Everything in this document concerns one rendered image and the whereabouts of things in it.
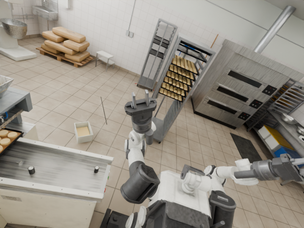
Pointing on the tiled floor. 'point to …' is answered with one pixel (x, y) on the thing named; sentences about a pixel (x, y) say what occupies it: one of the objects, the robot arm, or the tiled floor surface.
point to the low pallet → (64, 57)
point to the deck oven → (238, 85)
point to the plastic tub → (83, 132)
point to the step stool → (105, 59)
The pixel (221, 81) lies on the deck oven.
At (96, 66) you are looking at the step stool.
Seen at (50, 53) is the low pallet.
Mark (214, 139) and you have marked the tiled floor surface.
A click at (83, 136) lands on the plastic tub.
